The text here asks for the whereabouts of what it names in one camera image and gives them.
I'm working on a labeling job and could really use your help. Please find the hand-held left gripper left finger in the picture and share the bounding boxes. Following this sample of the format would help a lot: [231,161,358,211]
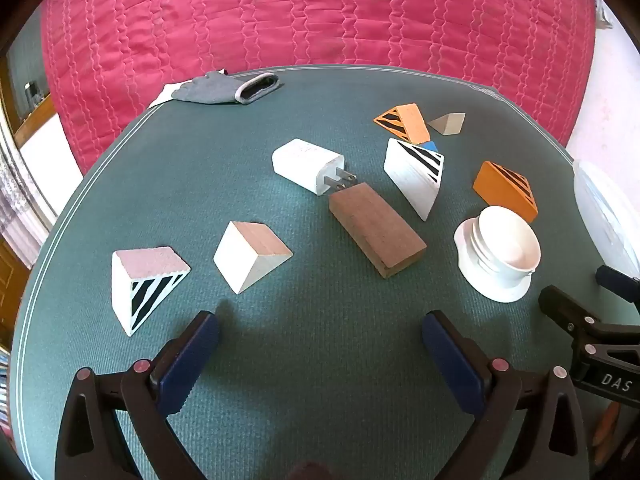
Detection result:
[54,310,221,480]

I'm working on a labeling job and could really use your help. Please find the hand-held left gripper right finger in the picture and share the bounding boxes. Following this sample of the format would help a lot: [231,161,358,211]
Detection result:
[421,309,601,480]

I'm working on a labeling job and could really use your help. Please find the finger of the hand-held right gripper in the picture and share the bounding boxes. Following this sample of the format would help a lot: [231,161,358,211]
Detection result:
[595,265,640,303]
[538,285,640,346]

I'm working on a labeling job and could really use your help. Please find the clear plastic container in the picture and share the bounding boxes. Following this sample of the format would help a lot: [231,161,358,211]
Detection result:
[571,159,640,278]

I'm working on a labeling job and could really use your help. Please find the white pink striped wedge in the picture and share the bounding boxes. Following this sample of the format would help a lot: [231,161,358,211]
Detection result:
[111,246,191,337]

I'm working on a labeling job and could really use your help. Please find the white cup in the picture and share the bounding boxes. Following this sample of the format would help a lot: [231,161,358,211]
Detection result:
[475,205,542,273]

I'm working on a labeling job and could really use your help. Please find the white wedge brown face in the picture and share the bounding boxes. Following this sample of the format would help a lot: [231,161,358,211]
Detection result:
[213,220,294,295]

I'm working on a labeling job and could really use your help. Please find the orange striped wedge block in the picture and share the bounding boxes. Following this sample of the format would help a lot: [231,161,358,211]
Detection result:
[473,160,539,224]
[373,103,431,145]

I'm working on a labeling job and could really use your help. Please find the brown wooden block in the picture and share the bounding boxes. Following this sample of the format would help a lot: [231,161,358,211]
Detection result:
[328,183,428,279]

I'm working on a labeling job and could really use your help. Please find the white black-striped wedge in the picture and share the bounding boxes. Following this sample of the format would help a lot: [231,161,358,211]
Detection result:
[384,138,445,222]

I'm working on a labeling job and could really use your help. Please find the small beige wedge block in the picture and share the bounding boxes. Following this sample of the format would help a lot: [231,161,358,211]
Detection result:
[426,112,466,136]

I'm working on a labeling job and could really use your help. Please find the brown wooden piece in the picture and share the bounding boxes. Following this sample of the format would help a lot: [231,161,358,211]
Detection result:
[592,402,621,461]

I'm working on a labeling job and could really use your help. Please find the white charger plug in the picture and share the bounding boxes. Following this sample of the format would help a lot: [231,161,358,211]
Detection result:
[272,138,358,197]

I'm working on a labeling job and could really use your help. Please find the white paper sheet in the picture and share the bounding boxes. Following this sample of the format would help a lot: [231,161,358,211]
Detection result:
[146,81,193,110]

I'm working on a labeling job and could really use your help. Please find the grey work glove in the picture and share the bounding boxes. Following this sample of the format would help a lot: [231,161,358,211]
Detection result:
[171,71,280,106]

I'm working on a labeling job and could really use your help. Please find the wooden side desk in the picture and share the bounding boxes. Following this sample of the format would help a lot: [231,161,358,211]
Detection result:
[10,92,58,148]

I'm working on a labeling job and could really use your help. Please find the red quilted blanket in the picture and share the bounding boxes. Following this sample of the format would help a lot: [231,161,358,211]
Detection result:
[40,0,598,176]

